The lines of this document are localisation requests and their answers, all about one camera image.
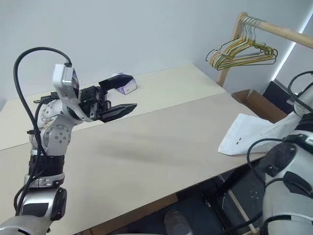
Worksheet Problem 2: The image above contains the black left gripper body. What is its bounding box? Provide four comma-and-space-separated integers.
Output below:
78, 85, 112, 122

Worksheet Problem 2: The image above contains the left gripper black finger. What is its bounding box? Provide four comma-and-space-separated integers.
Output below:
98, 74, 134, 91
99, 103, 138, 123

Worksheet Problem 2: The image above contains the white garment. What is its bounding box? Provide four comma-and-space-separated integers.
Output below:
218, 112, 302, 156

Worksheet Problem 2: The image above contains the purple tissue box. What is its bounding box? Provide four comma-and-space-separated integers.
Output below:
112, 72, 137, 95

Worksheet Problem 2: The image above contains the brown cardboard box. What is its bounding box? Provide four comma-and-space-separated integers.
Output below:
232, 89, 288, 123

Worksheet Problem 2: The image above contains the black equipment box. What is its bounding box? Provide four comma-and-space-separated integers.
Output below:
220, 168, 266, 221

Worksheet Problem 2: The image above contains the light wooden slat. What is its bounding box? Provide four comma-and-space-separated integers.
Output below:
228, 190, 260, 233

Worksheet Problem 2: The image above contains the black case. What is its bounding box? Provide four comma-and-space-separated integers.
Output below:
261, 80, 298, 115

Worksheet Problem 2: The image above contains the bundle of coloured hangers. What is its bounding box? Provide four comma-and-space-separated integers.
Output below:
215, 18, 279, 71

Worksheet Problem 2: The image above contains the light wooden clothes rack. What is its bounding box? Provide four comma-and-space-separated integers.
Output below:
218, 12, 313, 87

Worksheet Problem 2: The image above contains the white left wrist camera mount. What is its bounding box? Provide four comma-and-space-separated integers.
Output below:
52, 64, 87, 122

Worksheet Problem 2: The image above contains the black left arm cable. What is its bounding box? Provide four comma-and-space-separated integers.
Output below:
13, 47, 73, 217

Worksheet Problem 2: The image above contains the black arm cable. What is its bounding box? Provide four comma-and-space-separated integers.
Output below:
246, 70, 313, 183
13, 47, 73, 217

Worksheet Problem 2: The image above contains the bunch of wire hangers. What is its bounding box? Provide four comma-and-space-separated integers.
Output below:
212, 18, 277, 71

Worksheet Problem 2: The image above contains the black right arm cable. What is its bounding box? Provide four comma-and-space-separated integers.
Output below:
246, 70, 313, 183

